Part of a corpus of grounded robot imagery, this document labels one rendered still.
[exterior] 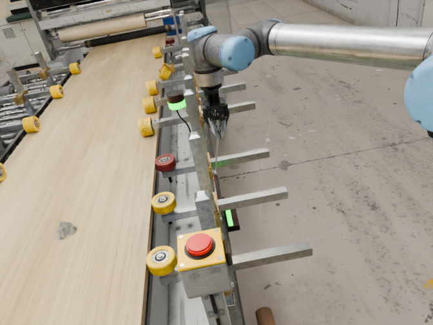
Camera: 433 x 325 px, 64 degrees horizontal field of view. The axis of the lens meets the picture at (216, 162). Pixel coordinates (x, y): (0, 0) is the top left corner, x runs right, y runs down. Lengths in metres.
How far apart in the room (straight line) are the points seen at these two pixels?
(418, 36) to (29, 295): 1.09
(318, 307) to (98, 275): 1.21
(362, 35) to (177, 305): 0.95
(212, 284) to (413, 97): 0.43
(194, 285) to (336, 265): 1.60
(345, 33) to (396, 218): 1.67
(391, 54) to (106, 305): 0.86
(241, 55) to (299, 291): 1.35
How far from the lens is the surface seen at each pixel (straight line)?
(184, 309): 1.22
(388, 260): 2.16
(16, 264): 1.21
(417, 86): 0.64
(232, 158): 1.38
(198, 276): 0.53
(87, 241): 1.15
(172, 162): 1.36
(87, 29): 3.60
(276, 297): 1.96
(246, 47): 0.98
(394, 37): 0.83
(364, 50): 0.86
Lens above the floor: 1.60
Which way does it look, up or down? 33 degrees down
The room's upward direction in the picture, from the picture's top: 11 degrees counter-clockwise
